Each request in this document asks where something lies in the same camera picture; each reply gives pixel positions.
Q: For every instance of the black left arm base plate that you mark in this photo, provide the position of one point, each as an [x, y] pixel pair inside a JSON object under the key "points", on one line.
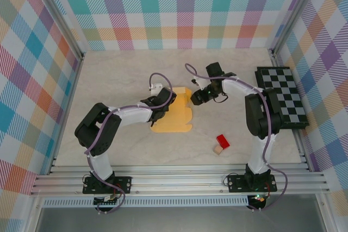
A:
{"points": [[123, 184]]}

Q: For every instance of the small wooden cube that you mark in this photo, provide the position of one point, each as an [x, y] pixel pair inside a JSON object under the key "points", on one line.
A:
{"points": [[218, 150]]}

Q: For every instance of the black and grey checkerboard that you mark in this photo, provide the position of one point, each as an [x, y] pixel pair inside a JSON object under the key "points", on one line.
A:
{"points": [[288, 90]]}

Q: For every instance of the yellow paper box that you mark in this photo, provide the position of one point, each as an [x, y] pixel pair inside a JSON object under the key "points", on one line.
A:
{"points": [[176, 118]]}

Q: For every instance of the small controller circuit board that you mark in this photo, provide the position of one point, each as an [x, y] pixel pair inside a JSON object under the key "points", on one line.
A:
{"points": [[259, 199], [107, 201]]}

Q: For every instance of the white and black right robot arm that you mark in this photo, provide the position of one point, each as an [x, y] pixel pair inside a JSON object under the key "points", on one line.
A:
{"points": [[257, 156]]}

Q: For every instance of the aluminium side rail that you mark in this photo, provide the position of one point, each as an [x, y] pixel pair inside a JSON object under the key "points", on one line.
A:
{"points": [[303, 153], [74, 85]]}

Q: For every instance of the red block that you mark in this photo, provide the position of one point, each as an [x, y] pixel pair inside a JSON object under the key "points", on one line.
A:
{"points": [[223, 141]]}

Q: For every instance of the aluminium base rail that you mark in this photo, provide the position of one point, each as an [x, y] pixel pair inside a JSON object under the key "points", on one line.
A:
{"points": [[176, 180]]}

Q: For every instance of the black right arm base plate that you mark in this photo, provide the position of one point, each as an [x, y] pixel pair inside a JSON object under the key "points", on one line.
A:
{"points": [[236, 183]]}

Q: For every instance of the aluminium frame post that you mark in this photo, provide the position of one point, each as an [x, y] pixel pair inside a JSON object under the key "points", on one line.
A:
{"points": [[295, 12], [58, 16]]}

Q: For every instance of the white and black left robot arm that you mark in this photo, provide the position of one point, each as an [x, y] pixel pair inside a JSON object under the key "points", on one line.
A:
{"points": [[130, 115]]}

